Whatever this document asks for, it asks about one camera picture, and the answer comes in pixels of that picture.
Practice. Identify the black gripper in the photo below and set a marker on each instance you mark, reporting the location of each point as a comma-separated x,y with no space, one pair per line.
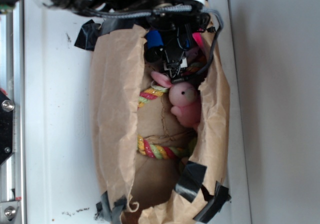
169,15

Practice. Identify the blue rectangular block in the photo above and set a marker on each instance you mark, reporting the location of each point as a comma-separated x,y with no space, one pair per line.
154,39

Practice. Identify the black foam microphone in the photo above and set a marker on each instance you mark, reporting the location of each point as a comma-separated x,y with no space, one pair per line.
154,54

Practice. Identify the pink plush bunny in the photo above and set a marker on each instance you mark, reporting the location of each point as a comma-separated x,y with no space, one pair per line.
185,100

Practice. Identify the brown paper bag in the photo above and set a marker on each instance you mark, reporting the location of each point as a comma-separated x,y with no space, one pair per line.
134,188

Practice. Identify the multicolour rope ring toy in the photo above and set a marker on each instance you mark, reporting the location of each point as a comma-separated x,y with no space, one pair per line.
154,150

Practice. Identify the aluminium frame rail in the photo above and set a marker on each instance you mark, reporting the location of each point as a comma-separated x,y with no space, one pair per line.
12,172

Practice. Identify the black metal bracket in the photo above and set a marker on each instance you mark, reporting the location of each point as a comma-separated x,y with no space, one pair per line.
7,107

